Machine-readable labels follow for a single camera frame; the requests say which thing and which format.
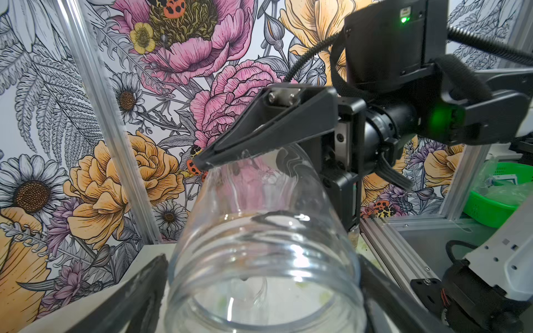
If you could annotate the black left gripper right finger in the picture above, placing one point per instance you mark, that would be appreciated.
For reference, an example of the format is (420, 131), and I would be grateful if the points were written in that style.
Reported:
(400, 307)

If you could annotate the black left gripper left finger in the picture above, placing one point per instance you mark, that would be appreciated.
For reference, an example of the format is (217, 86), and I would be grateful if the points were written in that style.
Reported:
(135, 307)

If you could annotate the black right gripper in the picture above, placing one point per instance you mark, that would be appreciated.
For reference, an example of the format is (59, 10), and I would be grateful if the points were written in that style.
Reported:
(357, 139)

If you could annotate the glass tea jar beige lid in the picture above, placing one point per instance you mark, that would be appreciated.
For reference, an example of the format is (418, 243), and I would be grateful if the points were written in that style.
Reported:
(264, 251)

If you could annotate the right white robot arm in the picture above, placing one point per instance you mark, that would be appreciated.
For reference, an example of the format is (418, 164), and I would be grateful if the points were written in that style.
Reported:
(395, 70)

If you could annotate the green plastic basket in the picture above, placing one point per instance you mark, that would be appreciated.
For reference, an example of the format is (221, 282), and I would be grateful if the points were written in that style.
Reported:
(499, 190)

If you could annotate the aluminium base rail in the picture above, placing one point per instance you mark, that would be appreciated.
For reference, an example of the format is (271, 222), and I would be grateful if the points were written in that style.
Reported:
(400, 261)

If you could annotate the aluminium corner post right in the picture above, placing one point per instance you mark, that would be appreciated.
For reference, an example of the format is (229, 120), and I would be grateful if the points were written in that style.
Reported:
(465, 107)

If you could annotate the aluminium corner post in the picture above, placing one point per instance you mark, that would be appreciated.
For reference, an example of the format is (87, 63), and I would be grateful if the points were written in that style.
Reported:
(97, 85)
(465, 107)

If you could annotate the aluminium corner post left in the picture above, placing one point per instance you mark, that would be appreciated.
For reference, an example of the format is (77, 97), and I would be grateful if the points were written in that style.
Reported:
(97, 85)

